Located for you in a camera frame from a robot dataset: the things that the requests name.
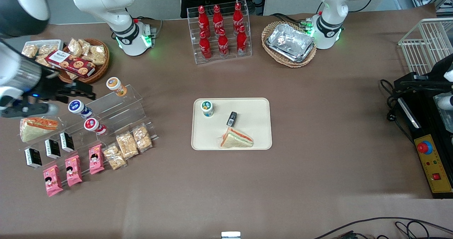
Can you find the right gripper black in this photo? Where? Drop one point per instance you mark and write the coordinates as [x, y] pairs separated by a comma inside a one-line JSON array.
[[50, 87]]

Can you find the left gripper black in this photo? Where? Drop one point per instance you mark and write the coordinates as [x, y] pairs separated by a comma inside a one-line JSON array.
[[440, 71]]

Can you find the green cap gum bottle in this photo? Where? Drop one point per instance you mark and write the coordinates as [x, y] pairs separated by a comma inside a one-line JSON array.
[[207, 108]]

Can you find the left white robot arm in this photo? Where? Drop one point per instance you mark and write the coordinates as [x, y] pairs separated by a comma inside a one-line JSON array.
[[332, 5]]

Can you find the blue cap gum bottle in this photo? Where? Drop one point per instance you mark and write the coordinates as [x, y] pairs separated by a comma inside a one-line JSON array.
[[79, 108]]

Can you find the orange cap gum bottle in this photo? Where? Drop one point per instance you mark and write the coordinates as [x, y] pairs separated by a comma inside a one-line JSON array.
[[116, 86]]

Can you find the red cap gum bottle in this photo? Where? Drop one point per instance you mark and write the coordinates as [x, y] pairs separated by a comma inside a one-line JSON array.
[[93, 125]]

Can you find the cream plastic tray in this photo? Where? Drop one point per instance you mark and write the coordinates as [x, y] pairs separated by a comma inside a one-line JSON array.
[[212, 136]]

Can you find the wicker basket with snacks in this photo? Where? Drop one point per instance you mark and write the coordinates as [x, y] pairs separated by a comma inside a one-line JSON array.
[[101, 72]]

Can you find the red cookie box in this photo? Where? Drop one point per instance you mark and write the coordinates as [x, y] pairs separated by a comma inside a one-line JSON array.
[[70, 63]]

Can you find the clear bag nut brittle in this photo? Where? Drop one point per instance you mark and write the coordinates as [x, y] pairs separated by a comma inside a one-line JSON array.
[[46, 49], [86, 47], [142, 137], [114, 157], [75, 47], [30, 50], [43, 62], [99, 55], [126, 145]]

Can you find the clear acrylic stepped shelf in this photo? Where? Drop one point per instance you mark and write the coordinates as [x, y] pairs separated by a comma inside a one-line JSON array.
[[131, 106]]

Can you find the small black card box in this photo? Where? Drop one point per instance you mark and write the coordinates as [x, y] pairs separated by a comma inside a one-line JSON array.
[[67, 142], [231, 118], [52, 149], [33, 157]]

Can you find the white plastic bin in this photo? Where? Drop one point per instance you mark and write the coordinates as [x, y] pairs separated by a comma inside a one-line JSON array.
[[56, 42]]

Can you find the clear plastic container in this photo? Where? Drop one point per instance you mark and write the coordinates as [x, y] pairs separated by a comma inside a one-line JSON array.
[[444, 120]]

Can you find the black machine yellow control panel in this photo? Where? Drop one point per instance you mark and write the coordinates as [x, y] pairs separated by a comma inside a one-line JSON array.
[[430, 125]]

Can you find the triangular wrapped sandwich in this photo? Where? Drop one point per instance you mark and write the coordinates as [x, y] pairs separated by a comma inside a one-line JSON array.
[[33, 131], [235, 140]]

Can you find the pink snack packet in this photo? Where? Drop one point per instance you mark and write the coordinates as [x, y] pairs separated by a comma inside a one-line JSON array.
[[52, 180], [73, 170], [96, 159]]

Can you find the red emergency stop button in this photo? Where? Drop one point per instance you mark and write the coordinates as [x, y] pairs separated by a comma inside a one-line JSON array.
[[423, 147]]

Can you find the clear acrylic bottle rack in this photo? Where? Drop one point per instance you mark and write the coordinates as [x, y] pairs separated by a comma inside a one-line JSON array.
[[193, 37]]

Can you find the red cola bottle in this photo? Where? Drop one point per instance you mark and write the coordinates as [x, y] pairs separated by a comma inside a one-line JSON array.
[[202, 19], [241, 40], [238, 16], [205, 47], [217, 17], [223, 44]]

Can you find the aluminium foil container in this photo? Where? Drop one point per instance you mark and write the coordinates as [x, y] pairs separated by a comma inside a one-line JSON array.
[[290, 42]]

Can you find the wicker basket with foil containers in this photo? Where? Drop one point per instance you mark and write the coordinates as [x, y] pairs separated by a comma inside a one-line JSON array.
[[270, 56]]

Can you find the small white device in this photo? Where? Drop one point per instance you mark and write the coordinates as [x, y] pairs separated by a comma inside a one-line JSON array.
[[230, 235]]

